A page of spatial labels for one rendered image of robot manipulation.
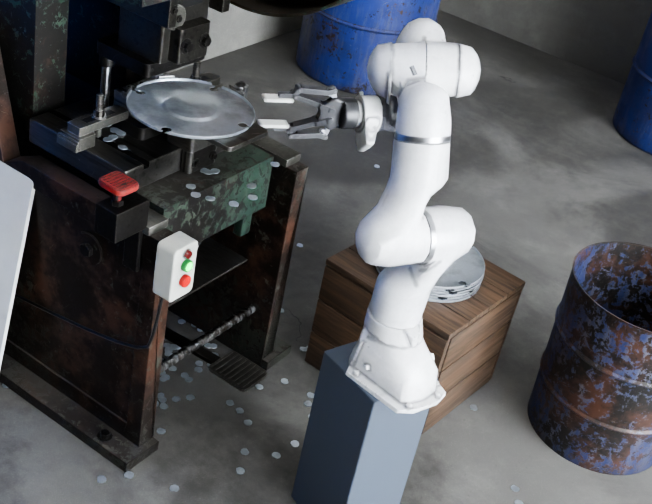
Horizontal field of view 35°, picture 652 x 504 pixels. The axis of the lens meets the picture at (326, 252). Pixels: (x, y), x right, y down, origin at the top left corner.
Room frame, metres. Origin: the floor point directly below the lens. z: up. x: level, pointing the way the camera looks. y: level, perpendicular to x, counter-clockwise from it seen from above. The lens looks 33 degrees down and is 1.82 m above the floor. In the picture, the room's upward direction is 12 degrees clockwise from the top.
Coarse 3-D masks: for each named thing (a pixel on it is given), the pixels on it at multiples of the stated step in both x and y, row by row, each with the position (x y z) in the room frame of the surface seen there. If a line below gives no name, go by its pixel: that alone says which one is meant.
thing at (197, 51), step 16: (192, 0) 2.13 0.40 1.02; (208, 0) 2.18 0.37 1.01; (128, 16) 2.10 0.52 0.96; (192, 16) 2.13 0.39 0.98; (128, 32) 2.10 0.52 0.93; (144, 32) 2.08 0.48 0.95; (160, 32) 2.05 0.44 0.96; (176, 32) 2.06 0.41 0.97; (192, 32) 2.09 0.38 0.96; (208, 32) 2.14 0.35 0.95; (128, 48) 2.10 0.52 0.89; (144, 48) 2.07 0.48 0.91; (160, 48) 2.05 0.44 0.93; (176, 48) 2.06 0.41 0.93; (192, 48) 2.08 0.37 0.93
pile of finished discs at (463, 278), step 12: (468, 252) 2.38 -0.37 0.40; (456, 264) 2.30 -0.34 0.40; (468, 264) 2.32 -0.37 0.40; (480, 264) 2.33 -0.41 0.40; (444, 276) 2.24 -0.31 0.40; (456, 276) 2.25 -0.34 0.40; (468, 276) 2.26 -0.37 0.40; (480, 276) 2.27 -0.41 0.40; (432, 288) 2.17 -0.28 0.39; (444, 288) 2.18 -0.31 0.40; (456, 288) 2.19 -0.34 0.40; (468, 288) 2.22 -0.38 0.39; (432, 300) 2.17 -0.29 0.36; (444, 300) 2.18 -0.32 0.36; (456, 300) 2.20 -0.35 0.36
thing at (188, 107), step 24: (144, 96) 2.10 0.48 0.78; (168, 96) 2.13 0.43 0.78; (192, 96) 2.14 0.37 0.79; (216, 96) 2.18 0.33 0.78; (240, 96) 2.20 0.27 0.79; (144, 120) 1.99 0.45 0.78; (168, 120) 2.01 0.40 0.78; (192, 120) 2.03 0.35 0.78; (216, 120) 2.06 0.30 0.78; (240, 120) 2.09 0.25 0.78
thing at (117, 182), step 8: (104, 176) 1.76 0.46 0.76; (112, 176) 1.77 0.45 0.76; (120, 176) 1.77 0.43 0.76; (128, 176) 1.78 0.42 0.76; (104, 184) 1.74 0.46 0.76; (112, 184) 1.74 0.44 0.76; (120, 184) 1.74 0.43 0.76; (128, 184) 1.75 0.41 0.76; (136, 184) 1.76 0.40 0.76; (112, 192) 1.72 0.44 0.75; (120, 192) 1.72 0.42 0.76; (128, 192) 1.73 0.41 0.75; (120, 200) 1.75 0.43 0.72
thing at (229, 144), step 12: (252, 132) 2.05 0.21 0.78; (264, 132) 2.06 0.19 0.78; (180, 144) 2.04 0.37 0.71; (192, 144) 2.03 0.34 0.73; (204, 144) 2.07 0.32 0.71; (216, 144) 1.97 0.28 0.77; (228, 144) 1.97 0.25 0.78; (240, 144) 1.98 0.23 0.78; (192, 156) 2.03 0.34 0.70; (204, 156) 2.07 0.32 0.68; (216, 156) 2.10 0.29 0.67; (192, 168) 2.04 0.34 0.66
